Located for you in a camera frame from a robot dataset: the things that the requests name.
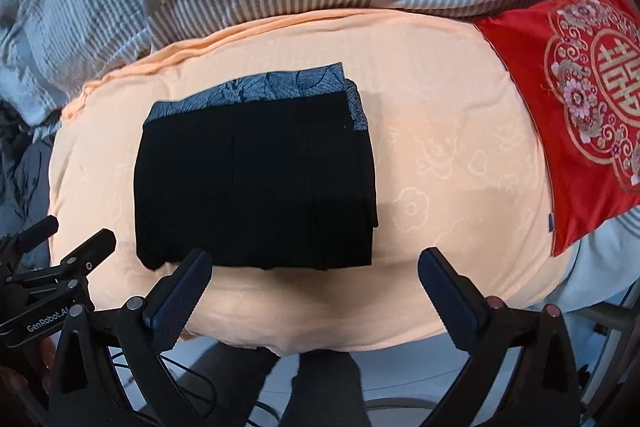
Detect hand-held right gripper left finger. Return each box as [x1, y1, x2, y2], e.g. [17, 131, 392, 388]
[47, 248, 213, 427]

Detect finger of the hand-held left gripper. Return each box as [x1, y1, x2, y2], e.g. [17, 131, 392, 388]
[0, 216, 60, 278]
[7, 229, 117, 289]

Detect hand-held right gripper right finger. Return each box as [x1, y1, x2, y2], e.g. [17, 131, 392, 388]
[417, 247, 583, 427]

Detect black pants with blue waistband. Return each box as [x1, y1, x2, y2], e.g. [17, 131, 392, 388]
[134, 62, 379, 271]

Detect person's left hand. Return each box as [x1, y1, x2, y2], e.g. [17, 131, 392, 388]
[0, 337, 57, 413]

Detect dark grey cloth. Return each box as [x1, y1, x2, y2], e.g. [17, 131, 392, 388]
[0, 99, 58, 270]

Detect person's left leg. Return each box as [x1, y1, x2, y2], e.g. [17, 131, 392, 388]
[192, 341, 281, 427]

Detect person's leg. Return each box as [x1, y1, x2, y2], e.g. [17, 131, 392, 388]
[289, 351, 367, 427]
[192, 341, 281, 427]

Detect peach blanket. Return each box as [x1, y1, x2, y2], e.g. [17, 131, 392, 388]
[47, 10, 558, 355]

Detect person's right leg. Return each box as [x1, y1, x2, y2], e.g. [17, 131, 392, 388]
[289, 351, 367, 427]

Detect light blue bed sheet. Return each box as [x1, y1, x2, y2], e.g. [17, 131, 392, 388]
[552, 202, 640, 313]

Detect red embroidered pillow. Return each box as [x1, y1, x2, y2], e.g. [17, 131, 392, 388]
[472, 0, 640, 258]

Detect black cable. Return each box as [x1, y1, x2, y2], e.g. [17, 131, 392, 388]
[107, 347, 223, 427]

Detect grey metal rail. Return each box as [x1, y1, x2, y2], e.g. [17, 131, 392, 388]
[580, 299, 636, 335]

